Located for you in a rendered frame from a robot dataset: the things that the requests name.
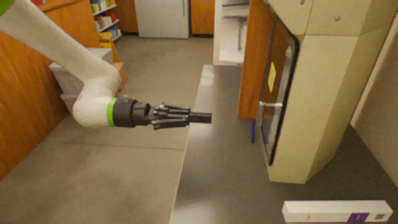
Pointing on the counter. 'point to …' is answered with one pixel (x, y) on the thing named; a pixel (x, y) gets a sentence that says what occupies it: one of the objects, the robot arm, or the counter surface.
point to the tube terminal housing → (328, 82)
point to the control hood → (293, 13)
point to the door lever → (263, 110)
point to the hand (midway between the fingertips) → (200, 117)
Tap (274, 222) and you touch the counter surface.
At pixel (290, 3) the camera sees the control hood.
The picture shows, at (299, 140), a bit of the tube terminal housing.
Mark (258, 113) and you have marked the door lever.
